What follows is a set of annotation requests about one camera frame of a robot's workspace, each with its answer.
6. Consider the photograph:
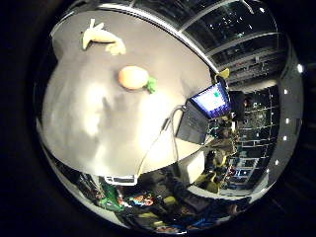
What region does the orange plush toy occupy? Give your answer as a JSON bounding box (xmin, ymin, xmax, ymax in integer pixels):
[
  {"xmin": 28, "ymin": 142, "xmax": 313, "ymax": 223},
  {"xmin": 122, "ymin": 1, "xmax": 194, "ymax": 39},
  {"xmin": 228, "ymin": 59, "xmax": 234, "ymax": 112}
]
[{"xmin": 118, "ymin": 64, "xmax": 158, "ymax": 95}]

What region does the white radish plush toy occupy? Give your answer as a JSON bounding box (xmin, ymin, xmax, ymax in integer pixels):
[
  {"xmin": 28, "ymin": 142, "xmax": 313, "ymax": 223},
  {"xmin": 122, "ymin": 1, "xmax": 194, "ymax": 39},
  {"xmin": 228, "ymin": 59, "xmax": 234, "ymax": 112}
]
[{"xmin": 81, "ymin": 18, "xmax": 127, "ymax": 56}]

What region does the open black laptop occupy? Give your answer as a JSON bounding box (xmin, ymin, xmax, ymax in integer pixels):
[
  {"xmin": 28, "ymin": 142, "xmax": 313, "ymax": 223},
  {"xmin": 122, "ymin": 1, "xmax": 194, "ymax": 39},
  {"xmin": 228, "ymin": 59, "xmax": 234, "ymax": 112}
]
[{"xmin": 175, "ymin": 81, "xmax": 232, "ymax": 146}]

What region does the white box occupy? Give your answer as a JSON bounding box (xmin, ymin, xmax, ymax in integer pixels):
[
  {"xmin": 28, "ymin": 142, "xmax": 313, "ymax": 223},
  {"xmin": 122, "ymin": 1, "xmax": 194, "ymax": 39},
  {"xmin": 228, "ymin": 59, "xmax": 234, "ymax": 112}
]
[{"xmin": 187, "ymin": 150, "xmax": 207, "ymax": 186}]

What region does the white framed panel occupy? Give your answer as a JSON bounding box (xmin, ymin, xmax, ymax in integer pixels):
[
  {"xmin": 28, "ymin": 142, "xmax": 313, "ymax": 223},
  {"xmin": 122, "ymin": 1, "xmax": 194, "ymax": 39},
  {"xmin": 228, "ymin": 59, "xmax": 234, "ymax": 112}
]
[{"xmin": 104, "ymin": 175, "xmax": 138, "ymax": 187}]

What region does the green bag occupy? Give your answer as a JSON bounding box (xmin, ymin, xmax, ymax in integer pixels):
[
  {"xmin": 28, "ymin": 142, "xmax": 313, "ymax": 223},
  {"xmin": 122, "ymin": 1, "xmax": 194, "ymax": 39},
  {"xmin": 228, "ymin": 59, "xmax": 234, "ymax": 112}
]
[{"xmin": 99, "ymin": 183, "xmax": 125, "ymax": 212}]

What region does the grey laptop cable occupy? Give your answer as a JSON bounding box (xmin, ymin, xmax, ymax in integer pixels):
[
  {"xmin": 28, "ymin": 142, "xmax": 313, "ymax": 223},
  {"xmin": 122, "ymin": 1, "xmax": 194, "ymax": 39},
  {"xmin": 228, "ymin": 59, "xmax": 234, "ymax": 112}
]
[{"xmin": 135, "ymin": 104, "xmax": 188, "ymax": 178}]

